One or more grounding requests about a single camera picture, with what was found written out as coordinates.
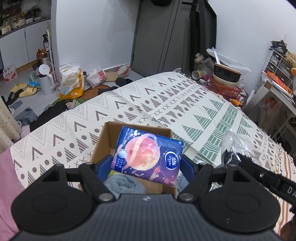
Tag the white kitchen cabinet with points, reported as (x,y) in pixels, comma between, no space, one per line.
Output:
(20,44)

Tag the clear plastic bag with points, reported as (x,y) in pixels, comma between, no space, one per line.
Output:
(233,60)

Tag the blue-grey fluffy plush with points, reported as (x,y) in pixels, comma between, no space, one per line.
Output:
(126,183)

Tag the hanging dark clothes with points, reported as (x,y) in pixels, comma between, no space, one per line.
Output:
(160,2)

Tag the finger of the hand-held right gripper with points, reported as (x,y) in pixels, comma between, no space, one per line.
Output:
(266,176)

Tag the pink bed sheet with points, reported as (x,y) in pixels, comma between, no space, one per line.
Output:
(9,185)

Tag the beige bowl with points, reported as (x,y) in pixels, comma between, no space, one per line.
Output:
(225,83)

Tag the black bowl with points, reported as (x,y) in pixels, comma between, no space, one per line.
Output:
(226,70)

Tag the yellow slipper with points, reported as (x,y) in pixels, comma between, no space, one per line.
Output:
(27,92)
(17,88)

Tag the woven basket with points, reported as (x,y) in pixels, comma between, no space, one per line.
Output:
(291,56)

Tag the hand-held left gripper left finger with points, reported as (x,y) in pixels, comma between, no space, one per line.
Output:
(105,165)

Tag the brown cardboard box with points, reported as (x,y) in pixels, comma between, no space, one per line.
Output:
(101,148)

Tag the black scrunchie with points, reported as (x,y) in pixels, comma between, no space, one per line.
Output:
(231,155)

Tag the pack of water bottles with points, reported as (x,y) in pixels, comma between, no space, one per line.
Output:
(10,74)

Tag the orange ball toy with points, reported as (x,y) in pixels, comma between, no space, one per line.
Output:
(293,71)

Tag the black leaning monitor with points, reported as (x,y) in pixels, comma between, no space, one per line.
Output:
(205,30)

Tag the black slipper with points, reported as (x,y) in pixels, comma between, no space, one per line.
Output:
(123,81)

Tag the orange bag under desk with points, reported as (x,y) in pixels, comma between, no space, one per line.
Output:
(268,111)

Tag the brown drink bottle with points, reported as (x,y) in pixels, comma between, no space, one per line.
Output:
(41,56)

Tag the white red-printed plastic bag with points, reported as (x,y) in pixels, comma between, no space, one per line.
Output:
(123,70)
(97,77)

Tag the orange red flat box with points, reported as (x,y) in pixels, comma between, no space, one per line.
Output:
(279,83)

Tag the paper cup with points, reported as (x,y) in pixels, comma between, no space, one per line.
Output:
(197,74)

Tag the patterned white blanket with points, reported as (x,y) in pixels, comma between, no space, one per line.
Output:
(161,97)

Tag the dark spray bottle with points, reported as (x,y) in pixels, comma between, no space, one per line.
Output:
(46,44)

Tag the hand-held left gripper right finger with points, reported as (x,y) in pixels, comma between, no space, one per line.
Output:
(188,168)

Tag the yellow rice bag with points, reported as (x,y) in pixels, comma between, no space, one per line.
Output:
(71,83)

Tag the white desk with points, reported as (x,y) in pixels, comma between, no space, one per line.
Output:
(282,97)

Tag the red plastic basket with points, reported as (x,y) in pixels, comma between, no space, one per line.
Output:
(227,91)

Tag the grey wardrobe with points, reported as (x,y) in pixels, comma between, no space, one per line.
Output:
(157,39)

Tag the white thermos jug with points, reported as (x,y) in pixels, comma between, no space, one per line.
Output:
(46,81)

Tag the dotted beige cloth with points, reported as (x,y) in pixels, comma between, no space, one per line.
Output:
(8,125)

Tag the purple tissue pack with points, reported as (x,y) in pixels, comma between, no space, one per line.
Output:
(145,155)

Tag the grey fluffy rug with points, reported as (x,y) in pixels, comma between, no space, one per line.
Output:
(25,117)

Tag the grey drawer organiser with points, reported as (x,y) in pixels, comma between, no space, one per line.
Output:
(277,63)

